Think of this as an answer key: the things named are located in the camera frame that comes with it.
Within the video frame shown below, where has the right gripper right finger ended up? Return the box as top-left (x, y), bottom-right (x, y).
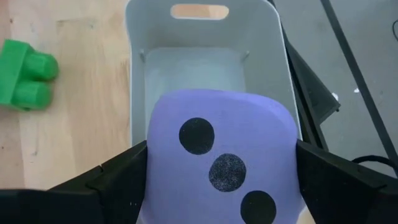
top-left (296, 139), bottom-right (388, 224)

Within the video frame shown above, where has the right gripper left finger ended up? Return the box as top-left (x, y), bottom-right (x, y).
top-left (49, 139), bottom-right (149, 224)

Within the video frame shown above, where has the purple foam die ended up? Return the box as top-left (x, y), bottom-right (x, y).
top-left (138, 88), bottom-right (307, 224)

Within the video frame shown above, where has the green toy block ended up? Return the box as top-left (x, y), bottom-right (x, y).
top-left (0, 39), bottom-right (60, 112)

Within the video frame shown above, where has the black flat panel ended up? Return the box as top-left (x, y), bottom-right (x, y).
top-left (281, 29), bottom-right (341, 152)

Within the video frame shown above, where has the grey plastic bin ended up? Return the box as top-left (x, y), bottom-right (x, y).
top-left (124, 0), bottom-right (304, 147)

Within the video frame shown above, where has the black coiled cable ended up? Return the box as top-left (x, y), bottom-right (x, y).
top-left (351, 154), bottom-right (398, 178)

